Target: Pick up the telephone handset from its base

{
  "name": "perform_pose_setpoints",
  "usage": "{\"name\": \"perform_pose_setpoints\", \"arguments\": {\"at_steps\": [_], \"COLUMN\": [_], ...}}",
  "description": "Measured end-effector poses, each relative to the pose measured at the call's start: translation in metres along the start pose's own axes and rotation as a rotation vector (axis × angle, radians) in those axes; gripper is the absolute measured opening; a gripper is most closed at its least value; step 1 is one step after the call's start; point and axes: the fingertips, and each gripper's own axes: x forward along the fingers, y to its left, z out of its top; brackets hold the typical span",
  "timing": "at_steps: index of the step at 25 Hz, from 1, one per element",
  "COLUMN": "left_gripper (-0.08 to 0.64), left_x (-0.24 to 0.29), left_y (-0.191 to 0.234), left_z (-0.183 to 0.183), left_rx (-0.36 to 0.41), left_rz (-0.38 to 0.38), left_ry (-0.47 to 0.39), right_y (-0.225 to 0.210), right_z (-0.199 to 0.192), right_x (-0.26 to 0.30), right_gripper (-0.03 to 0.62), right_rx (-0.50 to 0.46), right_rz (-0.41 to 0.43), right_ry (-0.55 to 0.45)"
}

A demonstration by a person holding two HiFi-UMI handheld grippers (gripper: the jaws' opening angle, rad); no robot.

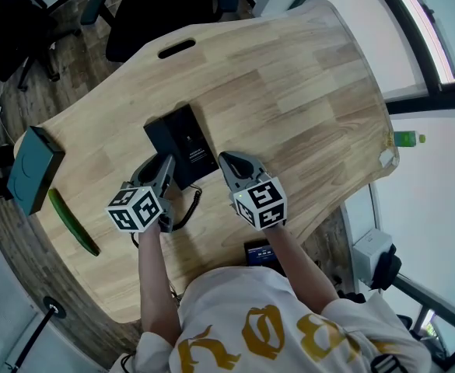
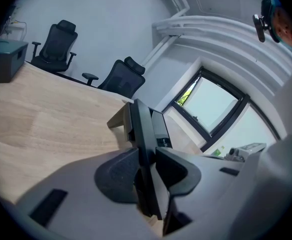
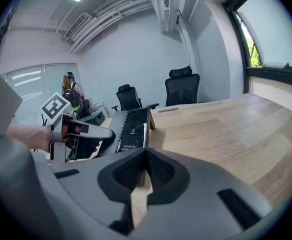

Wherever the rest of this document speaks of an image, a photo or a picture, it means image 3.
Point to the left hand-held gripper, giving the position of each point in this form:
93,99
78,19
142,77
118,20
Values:
57,106

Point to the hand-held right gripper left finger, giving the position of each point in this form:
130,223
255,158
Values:
86,184

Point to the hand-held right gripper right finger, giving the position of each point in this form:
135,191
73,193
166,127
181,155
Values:
205,184

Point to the person's left forearm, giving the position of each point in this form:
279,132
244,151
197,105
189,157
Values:
31,136

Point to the teal box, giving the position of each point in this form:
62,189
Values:
95,119

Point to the black backpack with green trim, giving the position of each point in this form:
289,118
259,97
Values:
73,99

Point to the black rectangular box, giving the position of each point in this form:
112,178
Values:
135,124

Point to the grey window blinds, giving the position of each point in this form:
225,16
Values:
33,84

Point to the black office chair with headrest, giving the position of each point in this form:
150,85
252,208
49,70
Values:
182,89

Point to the white air vent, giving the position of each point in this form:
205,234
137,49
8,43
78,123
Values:
77,26

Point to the group of white ceiling pipes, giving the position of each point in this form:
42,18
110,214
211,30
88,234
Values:
110,11

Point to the black window frame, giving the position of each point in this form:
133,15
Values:
240,46

